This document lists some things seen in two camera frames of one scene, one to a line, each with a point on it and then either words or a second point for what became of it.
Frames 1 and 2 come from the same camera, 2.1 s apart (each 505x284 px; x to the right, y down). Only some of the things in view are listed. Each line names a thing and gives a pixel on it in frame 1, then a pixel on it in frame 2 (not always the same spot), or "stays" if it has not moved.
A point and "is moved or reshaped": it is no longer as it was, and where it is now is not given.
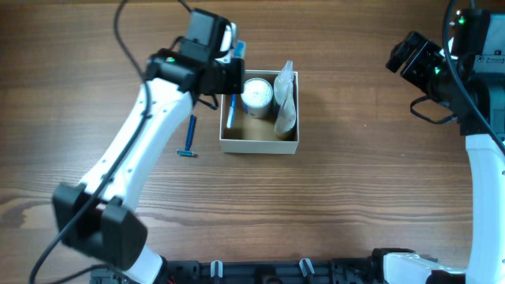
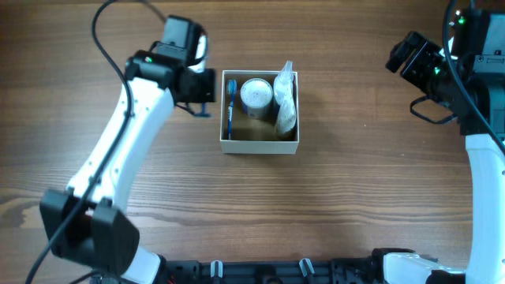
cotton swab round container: [257, 97] stays
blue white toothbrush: [240, 54] is moved or reshaped
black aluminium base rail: [332, 270] stays
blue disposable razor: [187, 151] to [203, 113]
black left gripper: [230, 76] to [201, 87]
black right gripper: [413, 57] stays
